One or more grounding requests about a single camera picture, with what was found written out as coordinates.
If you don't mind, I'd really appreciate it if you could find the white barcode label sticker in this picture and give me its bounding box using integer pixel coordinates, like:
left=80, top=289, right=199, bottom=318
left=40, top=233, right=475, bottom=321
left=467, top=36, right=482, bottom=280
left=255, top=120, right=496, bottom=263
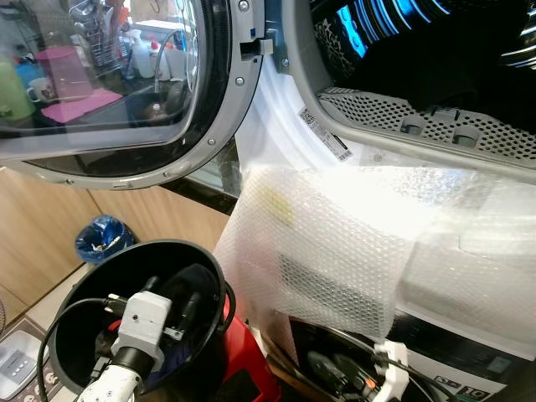
left=299, top=107, right=353, bottom=162

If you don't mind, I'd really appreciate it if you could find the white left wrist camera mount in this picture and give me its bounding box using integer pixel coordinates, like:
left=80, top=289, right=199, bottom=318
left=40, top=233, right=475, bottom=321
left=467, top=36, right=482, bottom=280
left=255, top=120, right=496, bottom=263
left=111, top=291, right=183, bottom=374

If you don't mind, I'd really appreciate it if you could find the clear bubble wrap sheet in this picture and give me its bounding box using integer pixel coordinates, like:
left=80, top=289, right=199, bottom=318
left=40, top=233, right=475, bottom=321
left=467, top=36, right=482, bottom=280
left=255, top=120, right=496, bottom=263
left=214, top=163, right=536, bottom=344

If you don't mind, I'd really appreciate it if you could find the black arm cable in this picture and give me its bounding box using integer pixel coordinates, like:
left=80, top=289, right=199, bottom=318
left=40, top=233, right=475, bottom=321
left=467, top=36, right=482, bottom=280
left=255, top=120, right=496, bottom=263
left=37, top=296, right=126, bottom=402
left=318, top=325, right=455, bottom=402

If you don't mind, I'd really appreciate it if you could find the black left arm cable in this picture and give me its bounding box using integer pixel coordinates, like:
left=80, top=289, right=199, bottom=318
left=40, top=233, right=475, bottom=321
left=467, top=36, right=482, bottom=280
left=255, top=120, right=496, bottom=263
left=37, top=296, right=126, bottom=402

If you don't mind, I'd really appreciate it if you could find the black plastic bucket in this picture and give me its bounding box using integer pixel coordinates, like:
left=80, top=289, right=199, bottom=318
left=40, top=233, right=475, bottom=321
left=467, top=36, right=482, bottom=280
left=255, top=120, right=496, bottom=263
left=48, top=240, right=237, bottom=402

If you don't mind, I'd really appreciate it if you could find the grey perforated lint filter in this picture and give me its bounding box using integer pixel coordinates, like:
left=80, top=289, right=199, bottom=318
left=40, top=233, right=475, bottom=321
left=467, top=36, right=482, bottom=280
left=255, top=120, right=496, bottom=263
left=318, top=86, right=536, bottom=162

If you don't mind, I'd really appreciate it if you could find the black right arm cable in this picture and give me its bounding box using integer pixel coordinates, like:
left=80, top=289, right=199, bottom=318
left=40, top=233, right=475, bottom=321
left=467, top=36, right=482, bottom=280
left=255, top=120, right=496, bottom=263
left=318, top=325, right=455, bottom=402

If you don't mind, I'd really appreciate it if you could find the red plastic stool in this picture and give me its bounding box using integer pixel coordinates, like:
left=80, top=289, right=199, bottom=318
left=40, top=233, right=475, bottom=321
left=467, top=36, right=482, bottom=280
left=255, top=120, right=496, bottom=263
left=219, top=314, right=282, bottom=402

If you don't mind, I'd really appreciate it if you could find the white appliance button panel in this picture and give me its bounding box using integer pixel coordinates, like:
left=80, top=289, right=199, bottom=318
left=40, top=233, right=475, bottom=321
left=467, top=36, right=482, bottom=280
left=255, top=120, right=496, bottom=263
left=0, top=329, right=48, bottom=402

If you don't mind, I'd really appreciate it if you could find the round glass dryer door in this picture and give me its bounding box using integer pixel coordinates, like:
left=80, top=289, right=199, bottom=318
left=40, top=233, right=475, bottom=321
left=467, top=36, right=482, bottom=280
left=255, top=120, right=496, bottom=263
left=0, top=0, right=277, bottom=190

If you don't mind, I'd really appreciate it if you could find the white tumble dryer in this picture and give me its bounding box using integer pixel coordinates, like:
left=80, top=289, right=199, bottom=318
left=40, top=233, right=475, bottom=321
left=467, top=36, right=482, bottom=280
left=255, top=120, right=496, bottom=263
left=206, top=0, right=536, bottom=220

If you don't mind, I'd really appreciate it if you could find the blue bag lined bin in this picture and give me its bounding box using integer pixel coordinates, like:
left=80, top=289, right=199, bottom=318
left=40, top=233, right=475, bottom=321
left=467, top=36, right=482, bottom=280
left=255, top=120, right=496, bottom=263
left=75, top=214, right=137, bottom=265

